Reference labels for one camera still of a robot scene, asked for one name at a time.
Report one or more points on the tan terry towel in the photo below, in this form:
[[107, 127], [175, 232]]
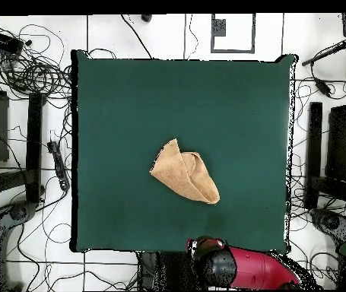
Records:
[[184, 179]]

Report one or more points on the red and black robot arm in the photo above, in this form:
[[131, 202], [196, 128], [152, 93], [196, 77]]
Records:
[[251, 270]]

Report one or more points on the dark green tablecloth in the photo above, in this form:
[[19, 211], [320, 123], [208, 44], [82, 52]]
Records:
[[160, 106]]

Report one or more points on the black power strip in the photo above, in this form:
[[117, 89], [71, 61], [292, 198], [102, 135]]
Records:
[[58, 164]]

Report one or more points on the black power adapter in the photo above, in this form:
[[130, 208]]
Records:
[[323, 87]]

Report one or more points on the black tripod rod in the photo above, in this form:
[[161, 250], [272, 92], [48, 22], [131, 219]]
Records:
[[327, 52]]

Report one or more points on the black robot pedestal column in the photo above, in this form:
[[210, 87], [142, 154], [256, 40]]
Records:
[[172, 270]]

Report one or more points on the black metal stand frame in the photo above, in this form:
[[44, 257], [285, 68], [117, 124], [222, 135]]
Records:
[[34, 137], [314, 137]]

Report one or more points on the black switch box with ports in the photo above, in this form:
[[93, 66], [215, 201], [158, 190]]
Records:
[[2, 41]]

